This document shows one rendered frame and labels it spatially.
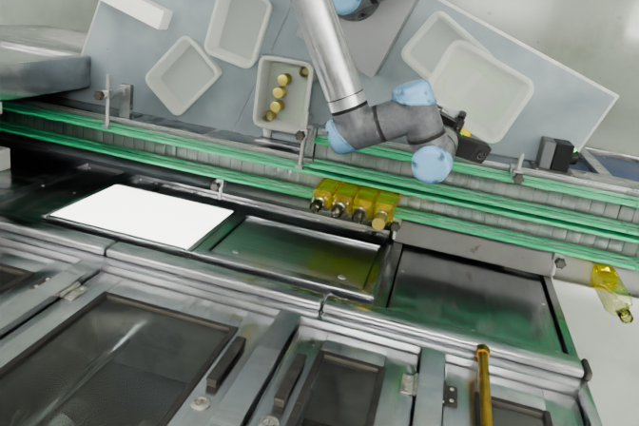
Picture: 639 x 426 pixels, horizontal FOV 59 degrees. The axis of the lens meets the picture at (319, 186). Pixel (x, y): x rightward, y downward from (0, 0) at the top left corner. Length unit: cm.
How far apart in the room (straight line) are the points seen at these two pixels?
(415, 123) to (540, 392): 60
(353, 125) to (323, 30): 19
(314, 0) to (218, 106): 93
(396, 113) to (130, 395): 69
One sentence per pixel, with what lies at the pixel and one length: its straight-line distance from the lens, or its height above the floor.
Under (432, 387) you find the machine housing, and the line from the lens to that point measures 116.
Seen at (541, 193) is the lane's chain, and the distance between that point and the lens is 171.
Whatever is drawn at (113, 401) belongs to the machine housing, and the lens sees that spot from 107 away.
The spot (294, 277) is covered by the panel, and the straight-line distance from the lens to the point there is 137.
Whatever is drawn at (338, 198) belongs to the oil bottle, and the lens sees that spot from 152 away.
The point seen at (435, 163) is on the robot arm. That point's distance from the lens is 108.
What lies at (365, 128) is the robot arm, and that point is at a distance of 109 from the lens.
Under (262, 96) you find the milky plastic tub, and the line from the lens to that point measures 182.
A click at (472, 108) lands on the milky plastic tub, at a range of 147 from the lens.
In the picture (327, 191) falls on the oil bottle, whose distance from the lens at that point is 154.
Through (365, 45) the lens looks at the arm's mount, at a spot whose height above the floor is 85.
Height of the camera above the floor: 251
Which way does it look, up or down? 69 degrees down
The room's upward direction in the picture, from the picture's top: 138 degrees counter-clockwise
